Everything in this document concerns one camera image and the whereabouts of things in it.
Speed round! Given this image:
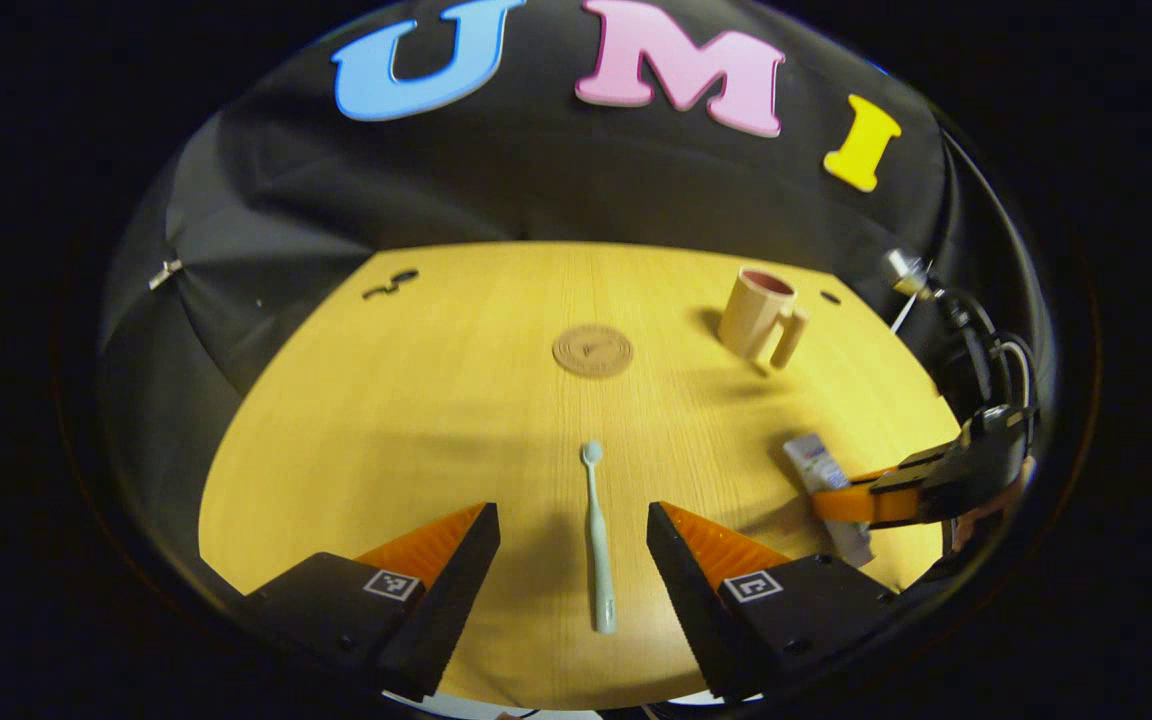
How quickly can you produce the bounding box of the black cable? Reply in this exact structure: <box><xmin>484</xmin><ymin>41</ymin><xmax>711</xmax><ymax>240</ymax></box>
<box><xmin>936</xmin><ymin>285</ymin><xmax>1037</xmax><ymax>411</ymax></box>

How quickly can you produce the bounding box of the beige cup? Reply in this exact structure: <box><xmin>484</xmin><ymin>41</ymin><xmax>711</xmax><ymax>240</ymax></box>
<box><xmin>717</xmin><ymin>268</ymin><xmax>810</xmax><ymax>371</ymax></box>

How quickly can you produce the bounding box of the pale green toothbrush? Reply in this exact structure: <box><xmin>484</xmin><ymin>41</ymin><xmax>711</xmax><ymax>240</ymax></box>
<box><xmin>580</xmin><ymin>441</ymin><xmax>619</xmax><ymax>636</ymax></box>

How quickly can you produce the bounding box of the wooden desktop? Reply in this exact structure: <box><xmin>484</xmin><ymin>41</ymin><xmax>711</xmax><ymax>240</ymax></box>
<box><xmin>198</xmin><ymin>240</ymin><xmax>962</xmax><ymax>711</ymax></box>

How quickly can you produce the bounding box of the round brown coaster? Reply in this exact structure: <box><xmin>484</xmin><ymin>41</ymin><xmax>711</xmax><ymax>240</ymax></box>
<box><xmin>552</xmin><ymin>324</ymin><xmax>635</xmax><ymax>379</ymax></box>

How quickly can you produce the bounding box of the silver metal clamp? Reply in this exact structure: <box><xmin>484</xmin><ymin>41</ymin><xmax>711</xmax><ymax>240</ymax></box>
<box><xmin>881</xmin><ymin>248</ymin><xmax>937</xmax><ymax>301</ymax></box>

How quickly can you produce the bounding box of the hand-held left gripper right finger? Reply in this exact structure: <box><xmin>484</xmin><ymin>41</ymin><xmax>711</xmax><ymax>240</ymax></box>
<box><xmin>646</xmin><ymin>502</ymin><xmax>902</xmax><ymax>701</ymax></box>

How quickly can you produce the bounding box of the black backdrop cloth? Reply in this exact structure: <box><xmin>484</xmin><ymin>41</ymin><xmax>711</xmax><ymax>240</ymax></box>
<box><xmin>96</xmin><ymin>0</ymin><xmax>1037</xmax><ymax>601</ymax></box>

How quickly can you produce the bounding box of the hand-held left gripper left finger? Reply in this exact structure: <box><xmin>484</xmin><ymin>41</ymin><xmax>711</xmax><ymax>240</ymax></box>
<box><xmin>241</xmin><ymin>502</ymin><xmax>502</xmax><ymax>703</ymax></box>

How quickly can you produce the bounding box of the white toothpaste tube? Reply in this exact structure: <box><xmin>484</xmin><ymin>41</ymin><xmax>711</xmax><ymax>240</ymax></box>
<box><xmin>782</xmin><ymin>433</ymin><xmax>877</xmax><ymax>568</ymax></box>

